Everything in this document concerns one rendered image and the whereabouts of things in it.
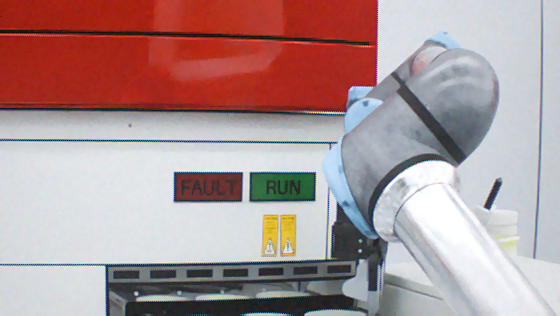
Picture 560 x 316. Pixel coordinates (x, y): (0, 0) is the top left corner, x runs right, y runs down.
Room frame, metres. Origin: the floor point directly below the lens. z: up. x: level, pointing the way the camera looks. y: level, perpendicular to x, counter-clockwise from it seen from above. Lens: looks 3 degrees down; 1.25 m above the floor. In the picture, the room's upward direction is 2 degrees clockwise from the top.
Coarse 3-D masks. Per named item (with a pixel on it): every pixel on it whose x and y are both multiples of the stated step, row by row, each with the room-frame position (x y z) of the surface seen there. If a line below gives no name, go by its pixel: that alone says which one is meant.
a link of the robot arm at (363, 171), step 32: (384, 128) 1.39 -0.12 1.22; (416, 128) 1.38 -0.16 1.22; (352, 160) 1.39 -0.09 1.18; (384, 160) 1.37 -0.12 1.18; (416, 160) 1.35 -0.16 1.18; (448, 160) 1.39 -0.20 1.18; (352, 192) 1.38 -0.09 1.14; (384, 192) 1.35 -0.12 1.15; (416, 192) 1.34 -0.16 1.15; (448, 192) 1.34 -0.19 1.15; (384, 224) 1.36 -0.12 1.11; (416, 224) 1.32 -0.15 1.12; (448, 224) 1.29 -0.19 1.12; (480, 224) 1.30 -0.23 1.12; (416, 256) 1.32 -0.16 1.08; (448, 256) 1.27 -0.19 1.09; (480, 256) 1.25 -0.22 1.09; (448, 288) 1.26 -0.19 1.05; (480, 288) 1.22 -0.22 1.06; (512, 288) 1.21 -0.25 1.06
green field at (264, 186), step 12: (252, 180) 2.00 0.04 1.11; (264, 180) 2.00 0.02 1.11; (276, 180) 2.01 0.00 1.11; (288, 180) 2.02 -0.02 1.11; (300, 180) 2.03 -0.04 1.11; (312, 180) 2.04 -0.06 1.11; (252, 192) 2.00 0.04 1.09; (264, 192) 2.01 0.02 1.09; (276, 192) 2.01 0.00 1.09; (288, 192) 2.02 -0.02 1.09; (300, 192) 2.03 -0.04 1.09; (312, 192) 2.04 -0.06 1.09
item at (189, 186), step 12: (180, 180) 1.95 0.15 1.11; (192, 180) 1.95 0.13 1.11; (204, 180) 1.96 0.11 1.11; (216, 180) 1.97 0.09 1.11; (228, 180) 1.98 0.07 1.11; (240, 180) 1.99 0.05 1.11; (180, 192) 1.95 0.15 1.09; (192, 192) 1.95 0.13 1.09; (204, 192) 1.96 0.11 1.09; (216, 192) 1.97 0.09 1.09; (228, 192) 1.98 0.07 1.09; (240, 192) 1.99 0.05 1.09
